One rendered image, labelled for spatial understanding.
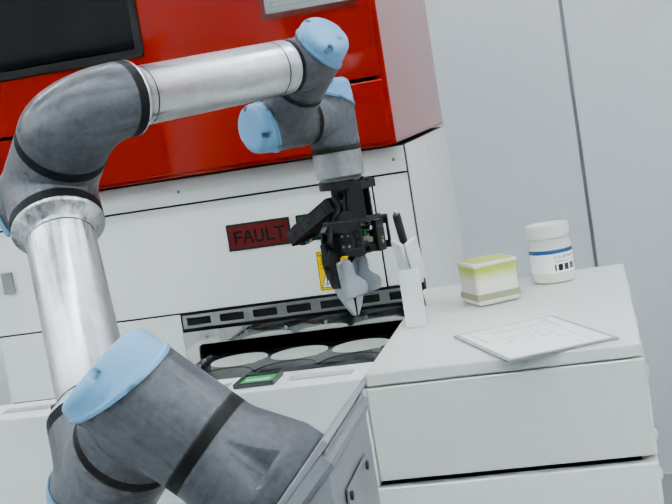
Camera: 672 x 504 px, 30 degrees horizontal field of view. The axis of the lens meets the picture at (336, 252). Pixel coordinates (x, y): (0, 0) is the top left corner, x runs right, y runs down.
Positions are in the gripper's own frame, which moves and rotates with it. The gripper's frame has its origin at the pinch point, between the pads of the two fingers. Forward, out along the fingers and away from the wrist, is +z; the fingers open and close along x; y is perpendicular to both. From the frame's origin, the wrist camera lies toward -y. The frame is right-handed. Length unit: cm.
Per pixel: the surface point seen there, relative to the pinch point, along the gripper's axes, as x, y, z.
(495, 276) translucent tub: 12.6, 19.0, -1.6
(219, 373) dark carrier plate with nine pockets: -6.7, -24.9, 9.3
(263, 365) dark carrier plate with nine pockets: -1.7, -19.5, 9.2
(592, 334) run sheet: -8.8, 46.6, 2.4
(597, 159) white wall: 173, -48, -4
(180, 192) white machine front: 7.1, -41.6, -20.3
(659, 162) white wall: 181, -33, -1
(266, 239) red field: 13.7, -28.8, -9.7
